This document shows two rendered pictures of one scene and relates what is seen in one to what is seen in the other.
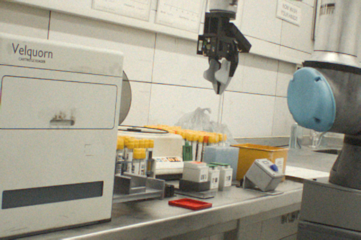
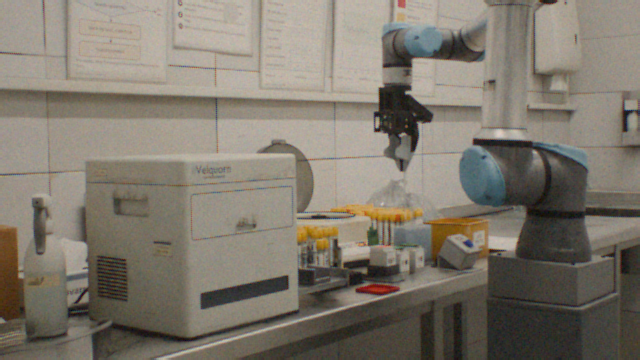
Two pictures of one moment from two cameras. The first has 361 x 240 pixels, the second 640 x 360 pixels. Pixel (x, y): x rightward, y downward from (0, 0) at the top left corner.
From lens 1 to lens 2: 0.52 m
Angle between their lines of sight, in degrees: 6
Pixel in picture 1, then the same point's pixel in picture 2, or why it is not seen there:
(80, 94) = (259, 199)
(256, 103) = not seen: hidden behind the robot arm
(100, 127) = (280, 226)
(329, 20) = (492, 97)
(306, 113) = (477, 191)
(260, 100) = not seen: hidden behind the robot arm
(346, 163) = (528, 234)
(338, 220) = (525, 293)
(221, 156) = (412, 236)
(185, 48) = (370, 113)
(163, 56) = (345, 126)
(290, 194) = not seen: hidden behind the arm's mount
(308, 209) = (495, 284)
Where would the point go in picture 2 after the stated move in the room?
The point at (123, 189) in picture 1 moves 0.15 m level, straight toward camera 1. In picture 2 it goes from (308, 281) to (306, 295)
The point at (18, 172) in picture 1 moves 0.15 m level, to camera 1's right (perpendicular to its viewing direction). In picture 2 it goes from (212, 276) to (301, 276)
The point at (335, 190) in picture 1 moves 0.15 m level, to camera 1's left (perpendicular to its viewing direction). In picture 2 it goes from (519, 263) to (443, 263)
